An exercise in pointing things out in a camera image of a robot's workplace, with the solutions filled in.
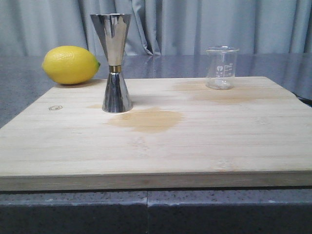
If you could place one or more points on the grey curtain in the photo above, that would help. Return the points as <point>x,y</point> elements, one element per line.
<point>159,27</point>

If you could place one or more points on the wooden cutting board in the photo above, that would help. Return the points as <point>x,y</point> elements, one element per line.
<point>178,134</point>

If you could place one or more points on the steel double jigger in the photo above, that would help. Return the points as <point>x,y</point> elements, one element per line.
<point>112,31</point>

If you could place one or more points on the yellow lemon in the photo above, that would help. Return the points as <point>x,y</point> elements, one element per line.
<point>70,65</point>

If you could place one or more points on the glass beaker with clear liquid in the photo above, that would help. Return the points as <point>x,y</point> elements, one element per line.
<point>221,67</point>

